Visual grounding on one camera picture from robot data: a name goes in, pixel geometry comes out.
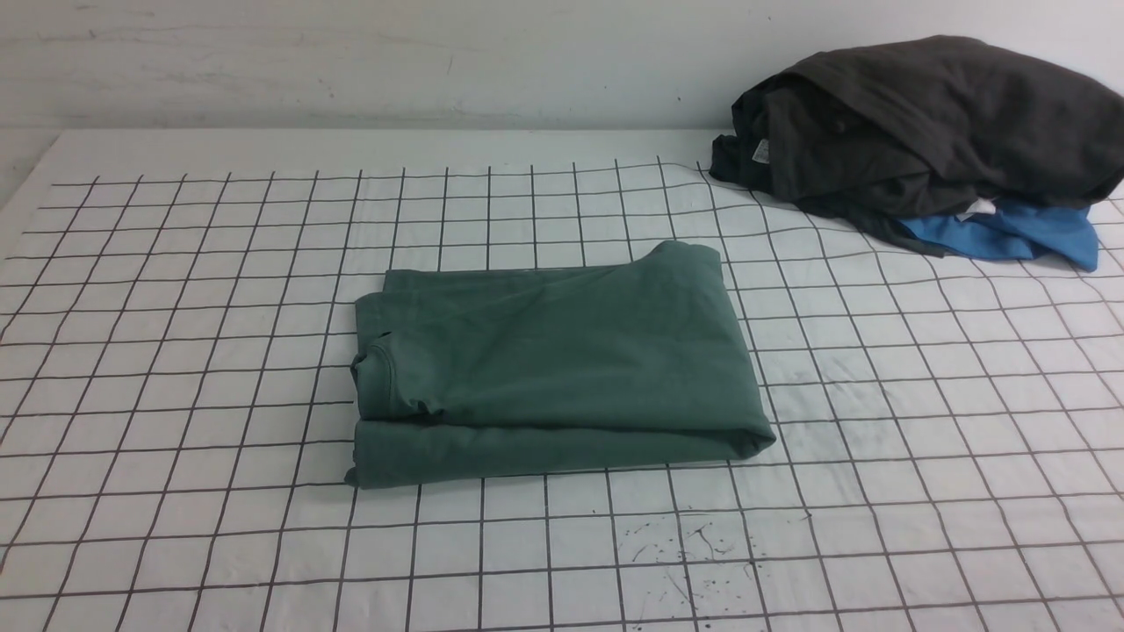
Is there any green long-sleeve top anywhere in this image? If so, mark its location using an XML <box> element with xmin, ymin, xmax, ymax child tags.
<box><xmin>345</xmin><ymin>241</ymin><xmax>776</xmax><ymax>489</ymax></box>

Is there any dark grey crumpled garment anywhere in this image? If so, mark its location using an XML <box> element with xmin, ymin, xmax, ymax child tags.
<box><xmin>710</xmin><ymin>36</ymin><xmax>1123</xmax><ymax>255</ymax></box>

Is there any white grid-patterned table cloth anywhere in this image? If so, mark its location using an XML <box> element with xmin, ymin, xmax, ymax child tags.
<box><xmin>1</xmin><ymin>130</ymin><xmax>1123</xmax><ymax>631</ymax></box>

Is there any blue crumpled garment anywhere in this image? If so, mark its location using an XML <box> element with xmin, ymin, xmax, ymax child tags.
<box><xmin>897</xmin><ymin>197</ymin><xmax>1099</xmax><ymax>272</ymax></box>

